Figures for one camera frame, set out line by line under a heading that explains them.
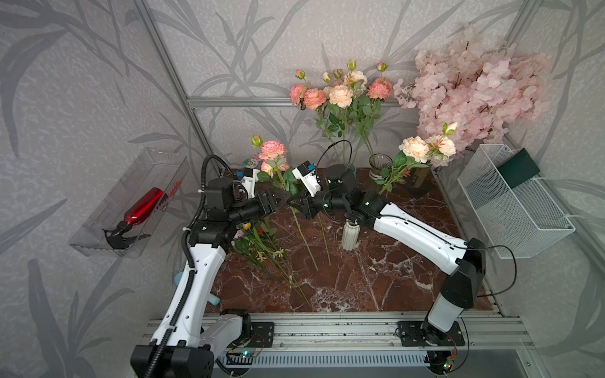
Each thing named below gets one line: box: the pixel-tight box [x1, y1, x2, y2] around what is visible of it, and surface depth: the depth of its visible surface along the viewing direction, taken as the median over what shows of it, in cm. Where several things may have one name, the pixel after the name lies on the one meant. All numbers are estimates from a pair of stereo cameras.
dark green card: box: [496, 148, 541, 189], surface depth 72 cm
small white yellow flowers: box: [255, 247, 291, 263], surface depth 90 cm
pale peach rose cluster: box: [374, 121, 458, 195], surface depth 59 cm
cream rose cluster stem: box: [322, 59, 368, 164], surface depth 75 cm
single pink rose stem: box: [359, 60, 393, 157], surface depth 82 cm
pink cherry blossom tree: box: [393, 24, 553, 153], surface depth 73 cm
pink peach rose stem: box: [289, 69, 344, 164], surface depth 79 cm
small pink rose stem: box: [249, 134, 319, 271], surface depth 64 cm
